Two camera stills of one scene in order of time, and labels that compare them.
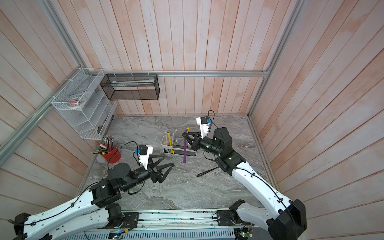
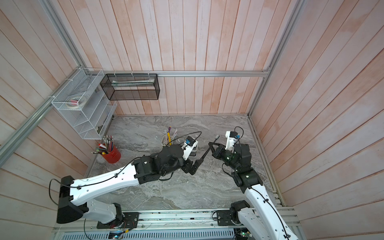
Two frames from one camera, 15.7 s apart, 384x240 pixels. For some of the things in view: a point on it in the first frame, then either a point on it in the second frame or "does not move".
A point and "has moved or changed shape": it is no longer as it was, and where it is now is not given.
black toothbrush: (202, 173) has moved or changed shape
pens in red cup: (108, 146) does not move
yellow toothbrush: (169, 141) does not move
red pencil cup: (113, 156) does not move
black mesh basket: (131, 86) does not move
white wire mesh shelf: (83, 104) does not move
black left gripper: (160, 177) -> (188, 169)
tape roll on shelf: (76, 102) does not move
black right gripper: (197, 144) -> (220, 153)
